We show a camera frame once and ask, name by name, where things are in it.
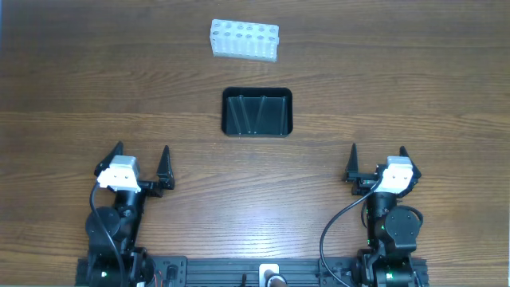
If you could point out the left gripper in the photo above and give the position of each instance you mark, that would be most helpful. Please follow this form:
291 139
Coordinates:
150 189

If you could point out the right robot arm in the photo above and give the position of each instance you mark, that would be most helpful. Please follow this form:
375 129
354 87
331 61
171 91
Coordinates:
398 229

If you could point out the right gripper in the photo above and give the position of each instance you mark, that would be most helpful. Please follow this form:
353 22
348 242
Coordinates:
364 184

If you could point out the white test tube rack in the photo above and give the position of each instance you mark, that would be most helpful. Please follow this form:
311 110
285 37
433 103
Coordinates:
243 48

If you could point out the mounting rail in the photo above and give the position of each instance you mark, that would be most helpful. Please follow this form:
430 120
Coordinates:
223 271

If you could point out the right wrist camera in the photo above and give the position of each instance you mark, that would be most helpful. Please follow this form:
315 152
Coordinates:
394 175

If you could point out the black tray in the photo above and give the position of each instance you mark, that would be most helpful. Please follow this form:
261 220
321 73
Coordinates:
257 91

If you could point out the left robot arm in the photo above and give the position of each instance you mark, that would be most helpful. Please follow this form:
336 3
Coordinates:
129 217

